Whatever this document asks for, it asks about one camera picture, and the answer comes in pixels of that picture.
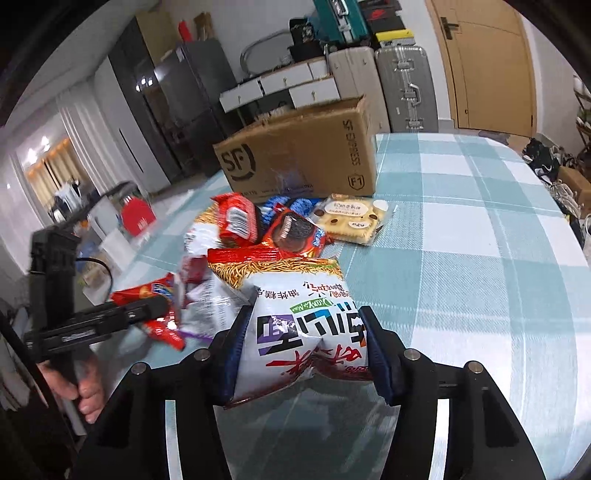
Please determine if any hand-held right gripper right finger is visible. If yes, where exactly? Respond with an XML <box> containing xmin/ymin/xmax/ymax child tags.
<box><xmin>358</xmin><ymin>305</ymin><xmax>548</xmax><ymax>480</ymax></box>

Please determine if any black cable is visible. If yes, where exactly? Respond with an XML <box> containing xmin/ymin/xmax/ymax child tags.
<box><xmin>74</xmin><ymin>257</ymin><xmax>116</xmax><ymax>303</ymax></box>

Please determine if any cream cake tray packet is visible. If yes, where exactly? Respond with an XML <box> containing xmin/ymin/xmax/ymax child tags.
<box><xmin>308</xmin><ymin>194</ymin><xmax>397</xmax><ymax>246</ymax></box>

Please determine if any person's left hand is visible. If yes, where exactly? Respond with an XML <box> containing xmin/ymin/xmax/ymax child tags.
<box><xmin>36</xmin><ymin>351</ymin><xmax>106</xmax><ymax>424</ymax></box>

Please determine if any dark tall cabinet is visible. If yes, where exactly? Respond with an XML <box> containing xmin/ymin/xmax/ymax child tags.
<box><xmin>107</xmin><ymin>17</ymin><xmax>185</xmax><ymax>186</ymax></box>

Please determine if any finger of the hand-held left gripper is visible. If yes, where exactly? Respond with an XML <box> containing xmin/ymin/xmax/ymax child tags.
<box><xmin>111</xmin><ymin>294</ymin><xmax>170</xmax><ymax>329</ymax></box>

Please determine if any small cardboard box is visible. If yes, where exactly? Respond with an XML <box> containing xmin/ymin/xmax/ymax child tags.
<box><xmin>558</xmin><ymin>165</ymin><xmax>591</xmax><ymax>206</ymax></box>

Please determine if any yellow box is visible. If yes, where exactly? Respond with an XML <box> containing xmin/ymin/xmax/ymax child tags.
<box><xmin>375</xmin><ymin>28</ymin><xmax>416</xmax><ymax>50</ymax></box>

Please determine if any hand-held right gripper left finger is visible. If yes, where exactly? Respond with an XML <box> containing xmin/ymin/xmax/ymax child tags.
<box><xmin>69</xmin><ymin>295</ymin><xmax>257</xmax><ymax>480</ymax></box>

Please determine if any grey refrigerator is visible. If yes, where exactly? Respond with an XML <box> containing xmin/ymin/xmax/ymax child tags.
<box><xmin>152</xmin><ymin>39</ymin><xmax>241</xmax><ymax>176</ymax></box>

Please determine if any brown cardboard box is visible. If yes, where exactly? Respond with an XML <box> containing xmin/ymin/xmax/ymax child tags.
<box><xmin>212</xmin><ymin>95</ymin><xmax>379</xmax><ymax>197</ymax></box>

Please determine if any black bag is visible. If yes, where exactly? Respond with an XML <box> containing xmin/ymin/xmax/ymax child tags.
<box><xmin>287</xmin><ymin>17</ymin><xmax>325</xmax><ymax>63</ymax></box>

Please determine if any red orange snack packet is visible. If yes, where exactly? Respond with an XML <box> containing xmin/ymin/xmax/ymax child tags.
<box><xmin>110</xmin><ymin>272</ymin><xmax>188</xmax><ymax>352</ymax></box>

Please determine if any red sandwich cookie packet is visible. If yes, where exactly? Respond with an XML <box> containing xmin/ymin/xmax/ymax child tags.
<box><xmin>261</xmin><ymin>208</ymin><xmax>329</xmax><ymax>260</ymax></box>

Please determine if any blue cookie packet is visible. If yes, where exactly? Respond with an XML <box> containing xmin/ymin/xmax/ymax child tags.
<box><xmin>288</xmin><ymin>198</ymin><xmax>321</xmax><ymax>217</ymax></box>
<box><xmin>259</xmin><ymin>195</ymin><xmax>291</xmax><ymax>220</ymax></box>

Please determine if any beige suitcase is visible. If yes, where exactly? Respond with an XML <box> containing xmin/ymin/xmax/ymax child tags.
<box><xmin>328</xmin><ymin>46</ymin><xmax>392</xmax><ymax>134</ymax></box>

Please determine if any red bag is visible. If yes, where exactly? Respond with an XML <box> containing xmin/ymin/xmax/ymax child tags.
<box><xmin>120</xmin><ymin>194</ymin><xmax>156</xmax><ymax>237</ymax></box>

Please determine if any dark red snack packet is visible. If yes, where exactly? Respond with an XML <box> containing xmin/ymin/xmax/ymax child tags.
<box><xmin>179</xmin><ymin>255</ymin><xmax>209</xmax><ymax>286</ymax></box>

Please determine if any white noodle snack bag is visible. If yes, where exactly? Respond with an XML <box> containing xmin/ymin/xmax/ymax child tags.
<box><xmin>184</xmin><ymin>205</ymin><xmax>232</xmax><ymax>259</ymax></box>
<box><xmin>207</xmin><ymin>246</ymin><xmax>376</xmax><ymax>411</ymax></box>

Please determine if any white drawer cabinet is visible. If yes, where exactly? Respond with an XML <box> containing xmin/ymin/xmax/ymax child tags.
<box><xmin>219</xmin><ymin>59</ymin><xmax>342</xmax><ymax>115</ymax></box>

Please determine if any white purple snack bag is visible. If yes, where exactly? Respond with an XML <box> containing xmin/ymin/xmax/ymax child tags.
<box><xmin>178</xmin><ymin>268</ymin><xmax>259</xmax><ymax>344</ymax></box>

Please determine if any arched metal frame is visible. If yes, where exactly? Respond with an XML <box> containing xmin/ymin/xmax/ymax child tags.
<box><xmin>239</xmin><ymin>29</ymin><xmax>293</xmax><ymax>78</ymax></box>

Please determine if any wooden shoe rack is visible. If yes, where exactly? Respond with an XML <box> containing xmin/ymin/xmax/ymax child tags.
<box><xmin>573</xmin><ymin>74</ymin><xmax>591</xmax><ymax>155</ymax></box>

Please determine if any wooden door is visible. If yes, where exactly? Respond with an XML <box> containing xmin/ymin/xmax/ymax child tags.
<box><xmin>425</xmin><ymin>0</ymin><xmax>539</xmax><ymax>138</ymax></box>

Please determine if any pile of shoes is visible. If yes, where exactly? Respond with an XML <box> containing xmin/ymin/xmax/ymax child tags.
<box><xmin>521</xmin><ymin>137</ymin><xmax>591</xmax><ymax>241</ymax></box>

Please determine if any silver suitcase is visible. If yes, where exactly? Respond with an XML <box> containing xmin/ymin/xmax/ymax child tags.
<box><xmin>375</xmin><ymin>45</ymin><xmax>439</xmax><ymax>134</ymax></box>

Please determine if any white storage box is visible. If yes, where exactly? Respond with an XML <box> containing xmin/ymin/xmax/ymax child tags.
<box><xmin>89</xmin><ymin>198</ymin><xmax>136</xmax><ymax>272</ymax></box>

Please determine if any teal hard case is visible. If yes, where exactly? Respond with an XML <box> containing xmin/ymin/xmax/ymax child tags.
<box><xmin>313</xmin><ymin>0</ymin><xmax>370</xmax><ymax>45</ymax></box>

